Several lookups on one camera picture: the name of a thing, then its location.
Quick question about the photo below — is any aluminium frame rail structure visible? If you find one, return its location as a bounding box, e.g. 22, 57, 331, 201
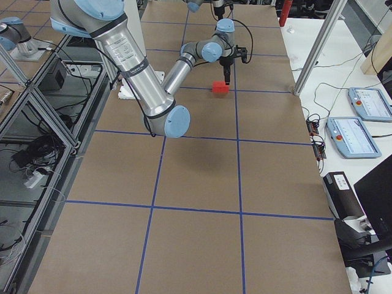
1, 36, 117, 293

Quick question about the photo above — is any blue teach pendant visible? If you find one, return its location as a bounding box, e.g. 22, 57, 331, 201
349, 88, 391, 123
326, 116, 382, 159

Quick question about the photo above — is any black computer monitor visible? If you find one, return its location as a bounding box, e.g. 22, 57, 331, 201
354, 156, 391, 239

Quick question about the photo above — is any aluminium frame post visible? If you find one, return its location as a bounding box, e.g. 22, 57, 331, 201
293, 0, 348, 96

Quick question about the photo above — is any red cube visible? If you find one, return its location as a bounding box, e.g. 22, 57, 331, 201
211, 81, 228, 93

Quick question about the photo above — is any red fire extinguisher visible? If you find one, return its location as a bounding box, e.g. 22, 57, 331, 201
279, 0, 293, 28

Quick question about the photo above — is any white pedestal column base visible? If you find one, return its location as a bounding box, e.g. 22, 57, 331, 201
117, 0, 165, 101

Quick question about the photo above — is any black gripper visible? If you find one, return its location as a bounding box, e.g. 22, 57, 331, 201
219, 45, 247, 85
213, 0, 233, 16

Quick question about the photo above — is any far blue teach pendant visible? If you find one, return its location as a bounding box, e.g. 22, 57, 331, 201
349, 88, 391, 123

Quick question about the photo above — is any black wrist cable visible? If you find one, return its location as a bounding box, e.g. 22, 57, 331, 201
192, 18, 254, 67

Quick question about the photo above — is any small orange circuit board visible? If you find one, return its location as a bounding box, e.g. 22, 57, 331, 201
306, 119, 319, 136

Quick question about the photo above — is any black cardboard box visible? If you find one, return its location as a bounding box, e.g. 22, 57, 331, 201
323, 171, 364, 221

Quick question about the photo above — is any near blue teach pendant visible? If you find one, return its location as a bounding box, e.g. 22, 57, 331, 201
326, 116, 382, 159

